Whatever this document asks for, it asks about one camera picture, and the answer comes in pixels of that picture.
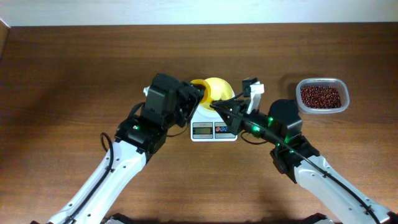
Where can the white digital kitchen scale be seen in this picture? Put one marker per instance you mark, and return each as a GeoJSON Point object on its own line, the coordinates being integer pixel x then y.
{"type": "Point", "coordinates": [208, 126]}

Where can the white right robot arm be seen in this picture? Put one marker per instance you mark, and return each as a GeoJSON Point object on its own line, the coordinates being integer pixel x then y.
{"type": "Point", "coordinates": [295, 157]}

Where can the yellow plastic scoop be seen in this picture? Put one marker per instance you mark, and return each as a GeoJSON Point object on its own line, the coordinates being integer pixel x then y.
{"type": "Point", "coordinates": [205, 89]}

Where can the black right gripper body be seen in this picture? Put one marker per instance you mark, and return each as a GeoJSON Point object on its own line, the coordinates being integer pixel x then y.
{"type": "Point", "coordinates": [236, 115]}

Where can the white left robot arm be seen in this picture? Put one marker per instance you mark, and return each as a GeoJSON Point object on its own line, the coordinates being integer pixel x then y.
{"type": "Point", "coordinates": [169, 102]}

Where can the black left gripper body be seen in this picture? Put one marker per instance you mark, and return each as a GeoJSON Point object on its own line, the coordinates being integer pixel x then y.
{"type": "Point", "coordinates": [193, 95]}

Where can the red beans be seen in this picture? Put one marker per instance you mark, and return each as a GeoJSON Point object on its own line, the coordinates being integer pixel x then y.
{"type": "Point", "coordinates": [320, 97]}

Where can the yellow plastic bowl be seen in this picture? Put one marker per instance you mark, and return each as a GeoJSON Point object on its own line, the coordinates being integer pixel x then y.
{"type": "Point", "coordinates": [215, 89]}

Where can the clear plastic container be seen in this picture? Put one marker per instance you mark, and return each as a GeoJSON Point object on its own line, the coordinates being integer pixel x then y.
{"type": "Point", "coordinates": [334, 83]}

